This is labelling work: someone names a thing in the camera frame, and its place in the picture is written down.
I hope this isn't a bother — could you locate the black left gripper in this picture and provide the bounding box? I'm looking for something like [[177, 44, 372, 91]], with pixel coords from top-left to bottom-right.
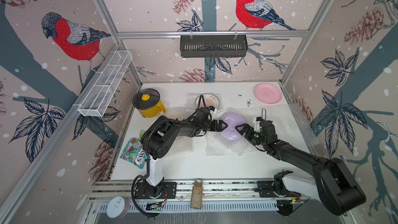
[[200, 120, 228, 133]]

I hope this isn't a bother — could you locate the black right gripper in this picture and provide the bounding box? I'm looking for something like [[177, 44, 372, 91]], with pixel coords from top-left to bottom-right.
[[236, 122, 268, 147]]

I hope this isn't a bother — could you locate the purple plate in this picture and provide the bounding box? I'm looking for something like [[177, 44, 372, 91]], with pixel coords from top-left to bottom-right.
[[220, 113, 246, 141]]

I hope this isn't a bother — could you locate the pink dinner plate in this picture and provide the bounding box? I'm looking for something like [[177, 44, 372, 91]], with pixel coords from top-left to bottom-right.
[[254, 83, 283, 104]]

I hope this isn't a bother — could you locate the clear bubble wrap sheet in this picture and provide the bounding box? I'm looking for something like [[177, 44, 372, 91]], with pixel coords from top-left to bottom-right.
[[161, 105, 321, 158], [205, 111, 257, 156]]

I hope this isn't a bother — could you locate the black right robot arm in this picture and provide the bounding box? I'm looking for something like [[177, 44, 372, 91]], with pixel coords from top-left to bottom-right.
[[235, 117, 366, 216]]

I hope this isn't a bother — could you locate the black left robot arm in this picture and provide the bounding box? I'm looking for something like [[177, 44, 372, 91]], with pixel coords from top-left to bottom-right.
[[131, 106, 228, 199]]

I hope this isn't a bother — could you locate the patterned plate in bubble wrap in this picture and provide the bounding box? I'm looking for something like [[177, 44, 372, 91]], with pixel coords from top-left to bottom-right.
[[186, 93, 221, 111]]

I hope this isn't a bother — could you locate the cream plate in bubble wrap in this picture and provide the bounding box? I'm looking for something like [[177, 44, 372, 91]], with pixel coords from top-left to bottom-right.
[[164, 107, 194, 158]]

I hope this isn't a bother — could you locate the spice jar with granules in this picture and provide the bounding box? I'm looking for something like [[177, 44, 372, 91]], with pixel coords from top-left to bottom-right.
[[190, 179, 203, 209]]

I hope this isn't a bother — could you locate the yellow pot with black lid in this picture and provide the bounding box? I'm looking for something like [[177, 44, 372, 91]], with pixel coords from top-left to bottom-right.
[[132, 89, 166, 118]]

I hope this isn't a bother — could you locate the green snack packet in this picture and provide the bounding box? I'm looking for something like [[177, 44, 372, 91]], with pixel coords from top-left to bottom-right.
[[120, 138, 147, 169]]

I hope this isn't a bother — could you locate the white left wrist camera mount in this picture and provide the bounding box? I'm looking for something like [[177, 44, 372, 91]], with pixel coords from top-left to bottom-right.
[[208, 106, 217, 116]]

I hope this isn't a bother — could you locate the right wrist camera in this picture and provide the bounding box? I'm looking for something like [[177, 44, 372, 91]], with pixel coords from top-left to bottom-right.
[[253, 117, 263, 132]]

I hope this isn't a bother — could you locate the black hanging wire basket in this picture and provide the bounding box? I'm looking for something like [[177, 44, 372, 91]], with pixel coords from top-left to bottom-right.
[[180, 35, 248, 58]]

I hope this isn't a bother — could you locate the white wire mesh shelf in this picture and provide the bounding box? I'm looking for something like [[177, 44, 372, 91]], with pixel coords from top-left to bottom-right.
[[78, 50, 132, 117]]

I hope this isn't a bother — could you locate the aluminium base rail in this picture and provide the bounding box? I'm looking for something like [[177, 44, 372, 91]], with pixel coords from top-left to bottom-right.
[[88, 179, 312, 214]]

